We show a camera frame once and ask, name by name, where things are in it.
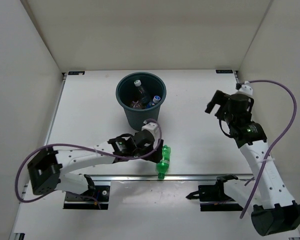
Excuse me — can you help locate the purple cable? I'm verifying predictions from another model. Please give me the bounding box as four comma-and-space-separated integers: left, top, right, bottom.
16, 119, 163, 203
239, 79, 297, 220

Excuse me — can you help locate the left black table label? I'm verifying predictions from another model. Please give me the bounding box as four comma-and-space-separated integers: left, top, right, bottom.
67, 71, 85, 76

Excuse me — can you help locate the green soda bottle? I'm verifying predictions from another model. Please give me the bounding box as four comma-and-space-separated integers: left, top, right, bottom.
156, 145, 171, 180

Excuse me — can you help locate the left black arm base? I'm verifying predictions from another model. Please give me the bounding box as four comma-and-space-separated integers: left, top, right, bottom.
63, 174, 111, 210

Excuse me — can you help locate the dark teal plastic bin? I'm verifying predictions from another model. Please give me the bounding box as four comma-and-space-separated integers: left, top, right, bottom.
115, 72, 167, 131

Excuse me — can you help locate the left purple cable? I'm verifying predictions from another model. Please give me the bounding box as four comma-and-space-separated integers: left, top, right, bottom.
16, 119, 163, 203

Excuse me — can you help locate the clear bottle blue label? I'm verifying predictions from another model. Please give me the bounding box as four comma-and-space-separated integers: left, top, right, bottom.
146, 95, 161, 109

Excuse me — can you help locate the orange juice bottle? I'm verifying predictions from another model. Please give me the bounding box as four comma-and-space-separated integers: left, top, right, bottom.
129, 100, 144, 110

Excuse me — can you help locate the right black table label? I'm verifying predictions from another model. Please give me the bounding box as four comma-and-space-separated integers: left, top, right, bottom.
215, 69, 234, 74

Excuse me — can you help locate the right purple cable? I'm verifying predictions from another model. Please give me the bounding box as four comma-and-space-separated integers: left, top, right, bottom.
239, 79, 297, 220

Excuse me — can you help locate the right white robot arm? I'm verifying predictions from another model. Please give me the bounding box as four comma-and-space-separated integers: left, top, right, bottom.
205, 83, 300, 236

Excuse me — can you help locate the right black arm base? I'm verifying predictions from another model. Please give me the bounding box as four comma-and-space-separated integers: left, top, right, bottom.
185, 174, 243, 212

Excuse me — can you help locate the black table label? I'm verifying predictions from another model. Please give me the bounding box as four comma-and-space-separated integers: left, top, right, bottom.
215, 69, 234, 74
67, 71, 85, 76

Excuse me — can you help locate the clear bottle green label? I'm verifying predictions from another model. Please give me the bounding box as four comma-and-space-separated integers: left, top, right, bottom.
133, 79, 151, 105

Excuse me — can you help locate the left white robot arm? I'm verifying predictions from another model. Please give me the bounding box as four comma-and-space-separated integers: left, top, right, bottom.
27, 122, 163, 200

